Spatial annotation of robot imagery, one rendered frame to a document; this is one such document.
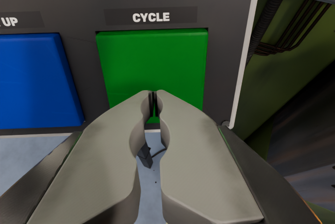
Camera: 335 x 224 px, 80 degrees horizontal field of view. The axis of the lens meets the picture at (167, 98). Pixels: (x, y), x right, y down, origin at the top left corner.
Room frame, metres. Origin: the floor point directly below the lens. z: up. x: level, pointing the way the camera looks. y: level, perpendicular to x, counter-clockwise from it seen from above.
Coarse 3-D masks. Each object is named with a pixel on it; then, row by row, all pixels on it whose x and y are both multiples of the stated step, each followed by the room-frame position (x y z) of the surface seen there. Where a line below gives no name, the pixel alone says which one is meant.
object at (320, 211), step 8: (272, 120) 0.27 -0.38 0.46; (264, 128) 0.27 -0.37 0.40; (256, 136) 0.26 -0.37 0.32; (264, 136) 0.23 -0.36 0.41; (248, 144) 0.25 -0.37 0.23; (256, 144) 0.22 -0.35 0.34; (264, 144) 0.20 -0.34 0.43; (256, 152) 0.18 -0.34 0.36; (264, 152) 0.16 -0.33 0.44; (312, 208) 0.00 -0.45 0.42; (320, 208) 0.00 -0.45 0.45; (320, 216) -0.03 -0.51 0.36; (328, 216) -0.03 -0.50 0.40
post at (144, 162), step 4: (144, 144) 0.21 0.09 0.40; (144, 148) 0.20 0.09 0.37; (148, 148) 0.22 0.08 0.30; (140, 152) 0.19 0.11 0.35; (144, 152) 0.19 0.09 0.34; (148, 152) 0.21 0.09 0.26; (140, 156) 0.20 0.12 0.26; (144, 156) 0.19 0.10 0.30; (148, 156) 0.20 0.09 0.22; (144, 160) 0.19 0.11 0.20; (148, 160) 0.20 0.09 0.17; (152, 160) 0.22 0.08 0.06; (144, 164) 0.20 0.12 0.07; (148, 164) 0.19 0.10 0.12
